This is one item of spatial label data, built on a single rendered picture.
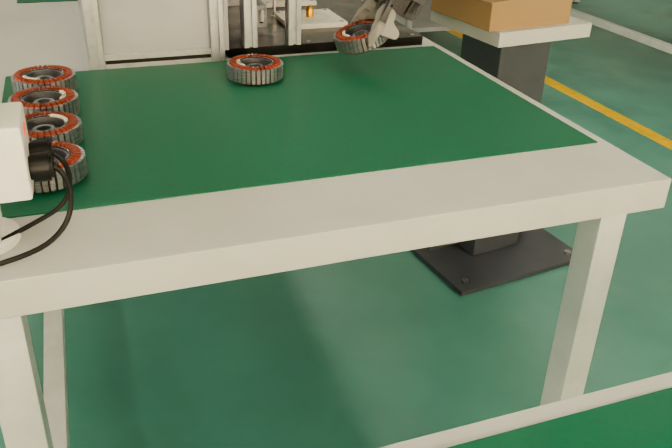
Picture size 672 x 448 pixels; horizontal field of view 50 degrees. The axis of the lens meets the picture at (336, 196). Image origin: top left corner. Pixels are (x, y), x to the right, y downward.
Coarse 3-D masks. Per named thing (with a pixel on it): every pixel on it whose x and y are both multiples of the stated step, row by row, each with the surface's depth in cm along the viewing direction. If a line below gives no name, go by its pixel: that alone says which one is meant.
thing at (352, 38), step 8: (352, 24) 154; (360, 24) 153; (368, 24) 152; (336, 32) 152; (344, 32) 151; (352, 32) 154; (360, 32) 152; (368, 32) 147; (336, 40) 149; (344, 40) 148; (352, 40) 147; (360, 40) 147; (384, 40) 149; (344, 48) 148; (352, 48) 147; (360, 48) 147; (368, 48) 147
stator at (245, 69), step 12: (228, 60) 144; (240, 60) 145; (252, 60) 147; (264, 60) 146; (276, 60) 144; (228, 72) 142; (240, 72) 139; (252, 72) 139; (264, 72) 139; (276, 72) 141; (252, 84) 140
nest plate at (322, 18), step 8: (280, 16) 179; (304, 16) 180; (320, 16) 181; (328, 16) 181; (336, 16) 181; (304, 24) 173; (312, 24) 174; (320, 24) 174; (328, 24) 175; (336, 24) 176; (344, 24) 177
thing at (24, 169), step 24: (0, 120) 80; (24, 120) 85; (0, 144) 78; (24, 144) 80; (48, 144) 86; (0, 168) 79; (24, 168) 80; (48, 168) 82; (0, 192) 81; (24, 192) 81; (72, 192) 85; (0, 216) 88; (48, 216) 90; (0, 240) 85; (48, 240) 84; (0, 264) 81
